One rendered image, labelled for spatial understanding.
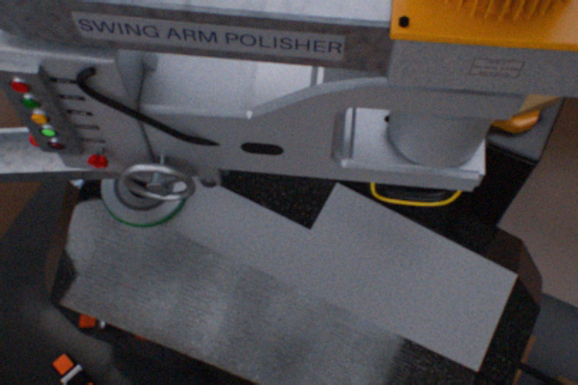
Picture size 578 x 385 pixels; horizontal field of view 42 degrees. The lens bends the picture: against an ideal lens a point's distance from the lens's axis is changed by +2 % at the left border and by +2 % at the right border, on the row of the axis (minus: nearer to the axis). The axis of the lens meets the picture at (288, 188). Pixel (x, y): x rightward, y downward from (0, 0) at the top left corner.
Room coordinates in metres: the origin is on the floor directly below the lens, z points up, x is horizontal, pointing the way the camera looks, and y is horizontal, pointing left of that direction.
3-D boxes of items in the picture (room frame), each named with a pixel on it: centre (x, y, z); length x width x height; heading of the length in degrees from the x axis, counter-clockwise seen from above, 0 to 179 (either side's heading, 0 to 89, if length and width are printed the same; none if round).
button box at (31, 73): (0.71, 0.44, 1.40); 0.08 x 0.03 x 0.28; 84
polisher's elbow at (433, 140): (0.75, -0.29, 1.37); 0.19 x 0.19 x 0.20
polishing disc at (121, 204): (0.82, 0.36, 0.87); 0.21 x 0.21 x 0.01
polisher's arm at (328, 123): (0.77, -0.03, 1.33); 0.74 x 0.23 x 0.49; 84
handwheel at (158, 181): (0.69, 0.26, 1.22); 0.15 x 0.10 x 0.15; 84
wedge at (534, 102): (1.12, -0.63, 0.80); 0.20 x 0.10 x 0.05; 108
